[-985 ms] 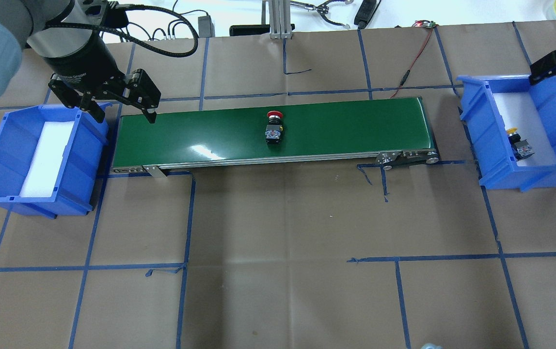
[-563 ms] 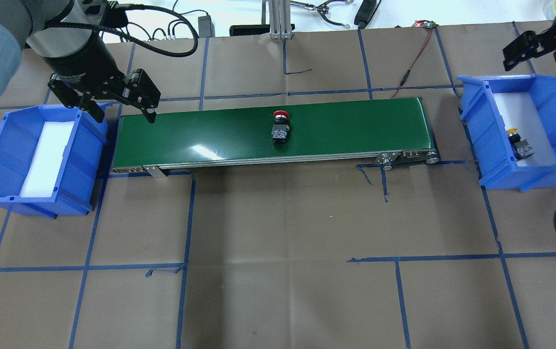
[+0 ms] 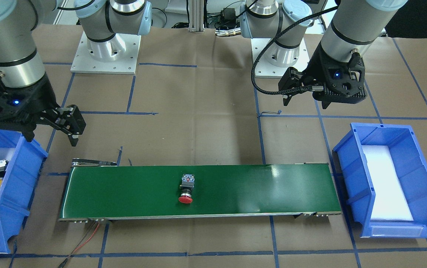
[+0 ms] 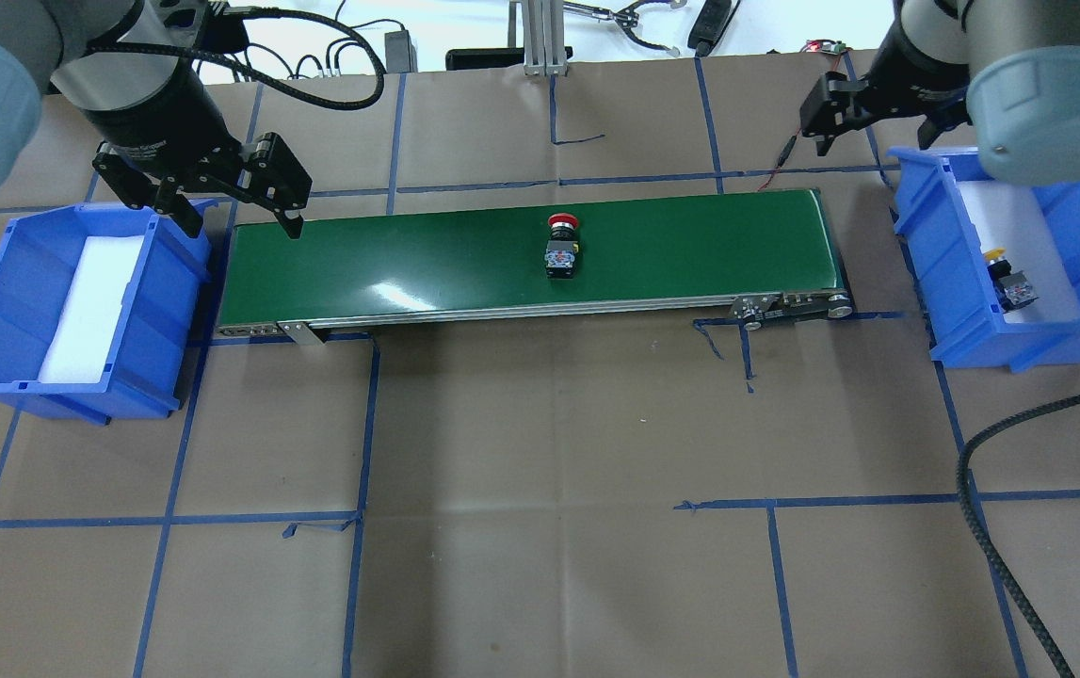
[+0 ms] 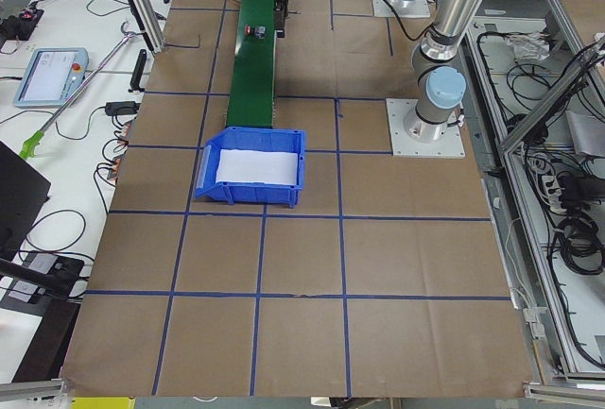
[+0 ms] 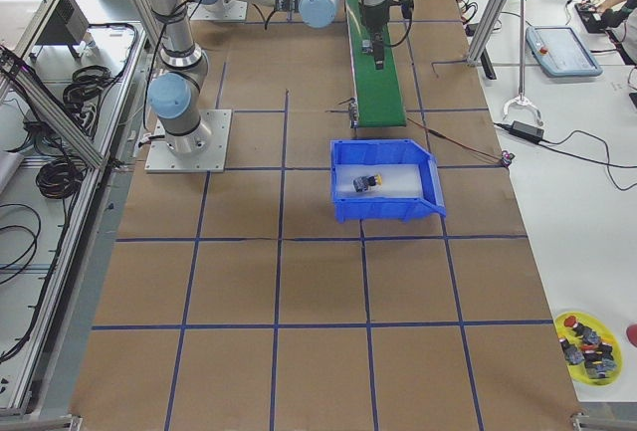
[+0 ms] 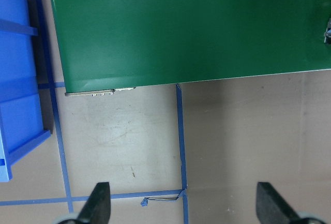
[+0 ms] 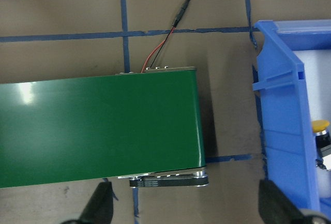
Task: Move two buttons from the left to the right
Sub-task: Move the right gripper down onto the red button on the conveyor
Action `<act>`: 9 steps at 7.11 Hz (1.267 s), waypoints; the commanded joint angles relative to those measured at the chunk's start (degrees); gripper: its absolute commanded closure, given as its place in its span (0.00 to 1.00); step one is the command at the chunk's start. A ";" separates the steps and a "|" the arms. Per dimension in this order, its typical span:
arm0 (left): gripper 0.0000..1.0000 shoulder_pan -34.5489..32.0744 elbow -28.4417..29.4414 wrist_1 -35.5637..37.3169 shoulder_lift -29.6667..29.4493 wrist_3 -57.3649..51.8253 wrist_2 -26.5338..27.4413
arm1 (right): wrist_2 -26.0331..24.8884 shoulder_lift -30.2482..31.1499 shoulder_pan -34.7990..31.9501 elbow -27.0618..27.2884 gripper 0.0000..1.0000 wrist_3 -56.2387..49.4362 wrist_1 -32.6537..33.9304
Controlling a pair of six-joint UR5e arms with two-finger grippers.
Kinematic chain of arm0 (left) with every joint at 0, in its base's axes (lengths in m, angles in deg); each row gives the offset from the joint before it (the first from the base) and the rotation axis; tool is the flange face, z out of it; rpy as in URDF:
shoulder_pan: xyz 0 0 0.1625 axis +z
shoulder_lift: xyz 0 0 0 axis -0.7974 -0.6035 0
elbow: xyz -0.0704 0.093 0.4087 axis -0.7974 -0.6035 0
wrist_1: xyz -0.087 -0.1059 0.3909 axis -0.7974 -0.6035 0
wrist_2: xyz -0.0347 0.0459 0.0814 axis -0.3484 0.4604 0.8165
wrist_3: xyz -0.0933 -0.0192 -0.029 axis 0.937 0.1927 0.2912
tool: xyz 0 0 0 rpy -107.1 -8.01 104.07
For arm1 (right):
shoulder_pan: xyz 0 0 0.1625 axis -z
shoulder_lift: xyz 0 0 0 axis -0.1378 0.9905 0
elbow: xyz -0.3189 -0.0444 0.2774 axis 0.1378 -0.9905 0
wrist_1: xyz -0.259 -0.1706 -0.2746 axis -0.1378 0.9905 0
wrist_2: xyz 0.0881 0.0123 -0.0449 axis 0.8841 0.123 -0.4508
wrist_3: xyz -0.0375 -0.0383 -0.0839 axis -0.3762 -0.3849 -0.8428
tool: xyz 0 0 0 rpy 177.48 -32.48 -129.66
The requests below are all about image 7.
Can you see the green conveyor belt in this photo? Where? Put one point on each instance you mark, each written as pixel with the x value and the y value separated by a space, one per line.
pixel 109 45

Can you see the left blue plastic bin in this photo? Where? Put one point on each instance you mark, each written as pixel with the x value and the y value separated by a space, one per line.
pixel 21 118

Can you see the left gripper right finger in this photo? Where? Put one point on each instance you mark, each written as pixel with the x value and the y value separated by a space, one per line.
pixel 271 207

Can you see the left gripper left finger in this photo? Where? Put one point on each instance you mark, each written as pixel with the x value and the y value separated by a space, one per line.
pixel 97 208

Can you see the red push button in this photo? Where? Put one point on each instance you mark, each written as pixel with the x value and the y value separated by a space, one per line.
pixel 327 34

